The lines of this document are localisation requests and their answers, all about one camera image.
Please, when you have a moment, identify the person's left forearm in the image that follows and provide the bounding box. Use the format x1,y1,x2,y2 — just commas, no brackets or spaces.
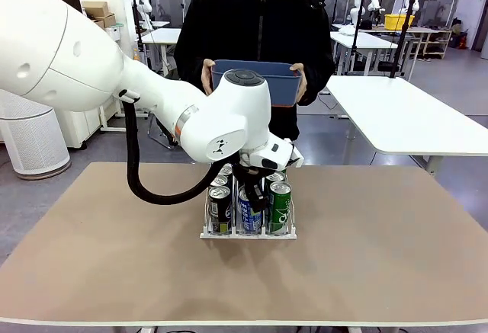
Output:
300,56,336,107

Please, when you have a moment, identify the yellow plastic crate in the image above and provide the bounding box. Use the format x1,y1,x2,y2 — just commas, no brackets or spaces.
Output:
384,13,416,30

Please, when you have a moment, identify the white cabinet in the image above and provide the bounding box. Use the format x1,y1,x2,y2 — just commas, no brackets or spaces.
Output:
56,107,127,149

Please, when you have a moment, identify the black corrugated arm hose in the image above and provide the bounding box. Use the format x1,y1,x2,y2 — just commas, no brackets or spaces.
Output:
118,88,219,205

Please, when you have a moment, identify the person's right forearm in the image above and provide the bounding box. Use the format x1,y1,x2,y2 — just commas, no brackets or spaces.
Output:
174,53,209,94

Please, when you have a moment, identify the person's right hand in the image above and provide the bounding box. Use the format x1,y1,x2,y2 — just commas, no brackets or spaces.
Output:
201,58,217,96

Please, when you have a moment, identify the person in black hoodie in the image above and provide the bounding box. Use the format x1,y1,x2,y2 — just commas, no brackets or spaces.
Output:
173,0,336,166

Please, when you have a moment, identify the white cylindrical air purifier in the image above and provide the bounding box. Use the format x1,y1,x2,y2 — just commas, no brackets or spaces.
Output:
0,88,72,181

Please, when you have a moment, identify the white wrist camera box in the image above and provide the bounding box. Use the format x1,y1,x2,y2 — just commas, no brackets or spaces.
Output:
243,137,305,170

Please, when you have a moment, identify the blue beverage can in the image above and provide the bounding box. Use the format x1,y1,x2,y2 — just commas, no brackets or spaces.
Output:
236,184,265,234

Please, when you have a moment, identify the person's left hand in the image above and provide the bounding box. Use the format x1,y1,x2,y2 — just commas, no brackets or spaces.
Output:
288,62,309,102

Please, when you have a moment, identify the black computer monitor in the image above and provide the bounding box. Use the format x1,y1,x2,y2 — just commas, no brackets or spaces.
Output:
53,0,84,14

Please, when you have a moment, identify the black tripod stand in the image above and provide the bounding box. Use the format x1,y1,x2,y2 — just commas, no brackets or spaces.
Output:
387,0,417,79
341,0,369,77

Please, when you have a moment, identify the white wire can dispenser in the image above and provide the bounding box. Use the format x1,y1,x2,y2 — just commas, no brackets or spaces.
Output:
199,157,298,241

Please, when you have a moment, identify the white background table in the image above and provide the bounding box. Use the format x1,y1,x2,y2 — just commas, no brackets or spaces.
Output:
143,27,182,78
329,30,400,78

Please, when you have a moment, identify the wooden shelf table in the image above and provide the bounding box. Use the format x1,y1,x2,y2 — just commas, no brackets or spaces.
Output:
415,26,454,60

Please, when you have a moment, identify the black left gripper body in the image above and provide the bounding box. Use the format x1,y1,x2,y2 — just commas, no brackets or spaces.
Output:
231,157,275,187

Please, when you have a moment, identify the blue-grey plastic basket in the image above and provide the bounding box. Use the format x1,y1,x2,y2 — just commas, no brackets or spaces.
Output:
210,59,303,108

